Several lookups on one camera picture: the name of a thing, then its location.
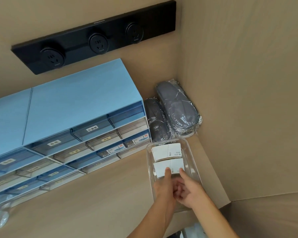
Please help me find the person's left hand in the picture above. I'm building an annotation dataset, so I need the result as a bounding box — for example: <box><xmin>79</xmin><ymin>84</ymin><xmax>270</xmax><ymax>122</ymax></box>
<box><xmin>154</xmin><ymin>167</ymin><xmax>180</xmax><ymax>204</ymax></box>

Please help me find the person's right hand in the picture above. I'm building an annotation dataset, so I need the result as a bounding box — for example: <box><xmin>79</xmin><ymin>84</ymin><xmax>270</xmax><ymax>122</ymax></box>
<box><xmin>173</xmin><ymin>168</ymin><xmax>209</xmax><ymax>209</ymax></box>

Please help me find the white card stack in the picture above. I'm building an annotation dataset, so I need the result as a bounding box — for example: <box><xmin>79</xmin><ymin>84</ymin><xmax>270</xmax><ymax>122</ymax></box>
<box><xmin>151</xmin><ymin>143</ymin><xmax>183</xmax><ymax>163</ymax></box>
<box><xmin>153</xmin><ymin>159</ymin><xmax>186</xmax><ymax>180</ymax></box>

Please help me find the person's right forearm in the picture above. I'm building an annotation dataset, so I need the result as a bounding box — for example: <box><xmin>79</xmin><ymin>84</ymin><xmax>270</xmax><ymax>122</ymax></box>
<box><xmin>189</xmin><ymin>196</ymin><xmax>242</xmax><ymax>238</ymax></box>

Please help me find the person's left forearm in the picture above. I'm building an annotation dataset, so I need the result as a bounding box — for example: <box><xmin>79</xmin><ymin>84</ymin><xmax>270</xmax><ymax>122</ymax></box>
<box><xmin>126</xmin><ymin>194</ymin><xmax>177</xmax><ymax>238</ymax></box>

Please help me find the clear plastic tray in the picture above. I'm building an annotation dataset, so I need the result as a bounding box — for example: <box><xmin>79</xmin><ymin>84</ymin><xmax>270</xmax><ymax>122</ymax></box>
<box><xmin>145</xmin><ymin>137</ymin><xmax>204</xmax><ymax>212</ymax></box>

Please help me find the white grey object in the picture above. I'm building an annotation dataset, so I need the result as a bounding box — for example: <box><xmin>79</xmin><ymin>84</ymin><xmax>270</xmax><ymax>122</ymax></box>
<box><xmin>181</xmin><ymin>221</ymin><xmax>209</xmax><ymax>238</ymax></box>

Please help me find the small wrapped grey slippers pack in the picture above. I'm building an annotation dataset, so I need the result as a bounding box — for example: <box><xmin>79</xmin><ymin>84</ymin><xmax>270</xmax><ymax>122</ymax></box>
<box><xmin>144</xmin><ymin>97</ymin><xmax>170</xmax><ymax>143</ymax></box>

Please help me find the large wrapped grey slippers pack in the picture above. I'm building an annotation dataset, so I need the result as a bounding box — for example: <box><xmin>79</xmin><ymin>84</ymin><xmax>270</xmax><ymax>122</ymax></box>
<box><xmin>155</xmin><ymin>81</ymin><xmax>203</xmax><ymax>137</ymax></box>

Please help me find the set of translucent labelled drawers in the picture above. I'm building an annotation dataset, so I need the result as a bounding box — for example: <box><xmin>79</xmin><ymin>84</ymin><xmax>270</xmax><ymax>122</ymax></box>
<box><xmin>0</xmin><ymin>101</ymin><xmax>152</xmax><ymax>211</ymax></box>

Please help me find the wide blue drawer cabinet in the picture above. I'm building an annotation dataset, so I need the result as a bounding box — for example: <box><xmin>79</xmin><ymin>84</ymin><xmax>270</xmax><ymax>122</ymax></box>
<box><xmin>22</xmin><ymin>59</ymin><xmax>152</xmax><ymax>175</ymax></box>

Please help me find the round black power socket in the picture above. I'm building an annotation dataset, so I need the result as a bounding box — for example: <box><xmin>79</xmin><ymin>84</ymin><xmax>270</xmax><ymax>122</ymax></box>
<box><xmin>125</xmin><ymin>22</ymin><xmax>144</xmax><ymax>43</ymax></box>
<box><xmin>39</xmin><ymin>48</ymin><xmax>66</xmax><ymax>70</ymax></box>
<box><xmin>88</xmin><ymin>34</ymin><xmax>113</xmax><ymax>54</ymax></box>

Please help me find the narrow blue drawer cabinet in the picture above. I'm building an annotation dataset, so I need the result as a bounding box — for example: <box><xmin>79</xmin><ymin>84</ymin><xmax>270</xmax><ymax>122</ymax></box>
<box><xmin>0</xmin><ymin>88</ymin><xmax>86</xmax><ymax>213</ymax></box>

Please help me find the black wall socket strip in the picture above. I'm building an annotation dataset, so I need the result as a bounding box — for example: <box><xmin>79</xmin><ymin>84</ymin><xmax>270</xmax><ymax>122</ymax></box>
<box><xmin>11</xmin><ymin>0</ymin><xmax>177</xmax><ymax>75</ymax></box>

